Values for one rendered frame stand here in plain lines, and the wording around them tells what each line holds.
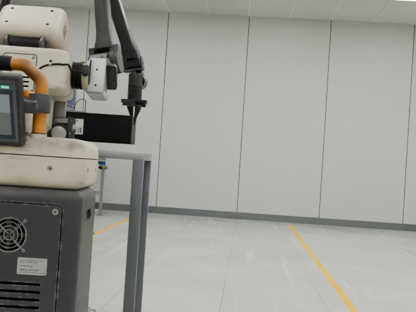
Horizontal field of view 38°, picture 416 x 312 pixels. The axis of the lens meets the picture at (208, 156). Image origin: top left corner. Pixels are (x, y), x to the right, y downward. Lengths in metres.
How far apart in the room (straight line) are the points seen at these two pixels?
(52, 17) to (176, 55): 7.23
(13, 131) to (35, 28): 0.54
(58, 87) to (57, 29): 0.20
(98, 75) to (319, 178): 7.29
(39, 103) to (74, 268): 0.40
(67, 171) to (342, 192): 7.75
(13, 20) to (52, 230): 0.75
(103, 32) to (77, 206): 0.79
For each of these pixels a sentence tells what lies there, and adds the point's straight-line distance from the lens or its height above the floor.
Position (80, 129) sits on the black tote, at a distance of 2.42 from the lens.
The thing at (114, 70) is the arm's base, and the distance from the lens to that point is 1.95.
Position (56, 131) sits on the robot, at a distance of 1.98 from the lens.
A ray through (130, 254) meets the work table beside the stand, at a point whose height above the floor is 0.42.
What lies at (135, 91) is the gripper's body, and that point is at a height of 1.04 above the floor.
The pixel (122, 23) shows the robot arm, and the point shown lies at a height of 1.28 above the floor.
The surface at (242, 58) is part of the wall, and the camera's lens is 9.10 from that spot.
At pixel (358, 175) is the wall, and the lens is 9.11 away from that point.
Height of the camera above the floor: 0.77
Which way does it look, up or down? 1 degrees up
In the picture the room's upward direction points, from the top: 4 degrees clockwise
